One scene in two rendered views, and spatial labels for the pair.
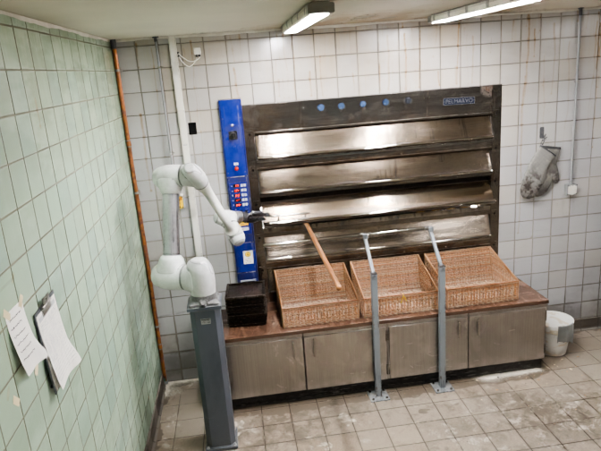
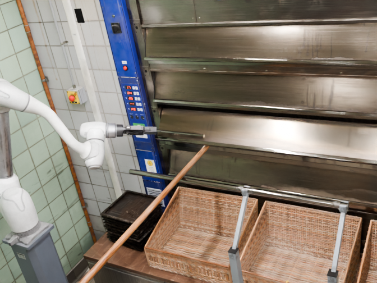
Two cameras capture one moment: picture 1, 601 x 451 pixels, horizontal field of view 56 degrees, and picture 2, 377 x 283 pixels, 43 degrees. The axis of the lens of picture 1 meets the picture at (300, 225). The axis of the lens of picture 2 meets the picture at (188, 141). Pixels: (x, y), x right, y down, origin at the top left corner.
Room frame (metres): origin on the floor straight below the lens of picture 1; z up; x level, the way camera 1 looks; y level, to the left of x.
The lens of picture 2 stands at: (2.12, -1.54, 2.53)
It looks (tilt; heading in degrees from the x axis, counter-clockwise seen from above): 27 degrees down; 39
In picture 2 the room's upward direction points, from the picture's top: 10 degrees counter-clockwise
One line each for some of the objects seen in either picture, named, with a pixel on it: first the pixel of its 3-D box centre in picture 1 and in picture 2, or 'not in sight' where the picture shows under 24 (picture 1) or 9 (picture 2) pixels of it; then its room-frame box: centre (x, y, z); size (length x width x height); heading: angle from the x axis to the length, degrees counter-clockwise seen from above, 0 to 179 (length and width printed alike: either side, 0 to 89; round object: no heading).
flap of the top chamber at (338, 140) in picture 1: (376, 136); (300, 42); (4.22, -0.61, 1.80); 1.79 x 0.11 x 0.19; 96
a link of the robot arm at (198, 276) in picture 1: (199, 275); (17, 206); (3.23, 0.63, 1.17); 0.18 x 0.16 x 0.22; 75
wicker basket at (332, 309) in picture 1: (315, 293); (202, 232); (3.90, -0.07, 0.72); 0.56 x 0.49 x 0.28; 97
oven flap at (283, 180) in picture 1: (376, 170); (303, 92); (4.22, -0.61, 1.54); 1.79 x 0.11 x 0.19; 96
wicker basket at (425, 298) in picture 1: (393, 285); (299, 254); (3.96, -0.66, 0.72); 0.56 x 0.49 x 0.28; 95
